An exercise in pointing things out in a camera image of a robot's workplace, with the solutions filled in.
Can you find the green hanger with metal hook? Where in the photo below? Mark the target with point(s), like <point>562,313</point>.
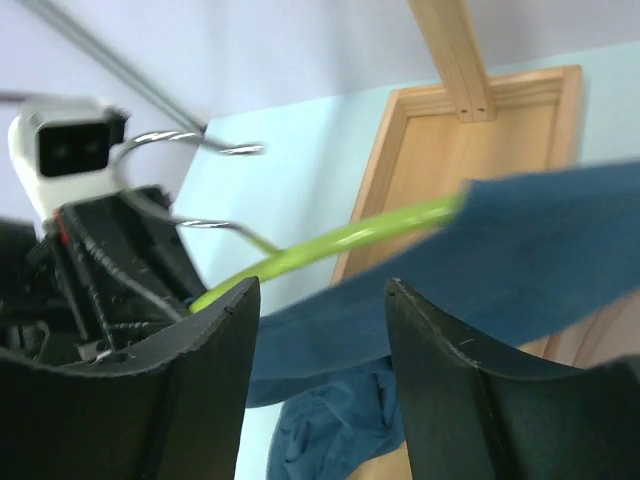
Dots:
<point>279,261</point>

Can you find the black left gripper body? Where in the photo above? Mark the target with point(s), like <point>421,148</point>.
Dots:
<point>104,276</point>

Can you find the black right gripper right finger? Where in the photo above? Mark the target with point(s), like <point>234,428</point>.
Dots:
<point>476,408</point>

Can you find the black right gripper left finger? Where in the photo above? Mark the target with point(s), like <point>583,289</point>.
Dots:
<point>168,407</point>

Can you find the wooden rack with tray base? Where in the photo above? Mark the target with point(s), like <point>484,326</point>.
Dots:
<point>471,125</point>

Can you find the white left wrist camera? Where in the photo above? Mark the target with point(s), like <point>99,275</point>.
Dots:
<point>60,149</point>

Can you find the dark blue t shirt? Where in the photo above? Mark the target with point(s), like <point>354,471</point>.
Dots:
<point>526,257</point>

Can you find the left aluminium frame post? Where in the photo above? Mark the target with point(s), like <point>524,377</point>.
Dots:
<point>112,61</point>

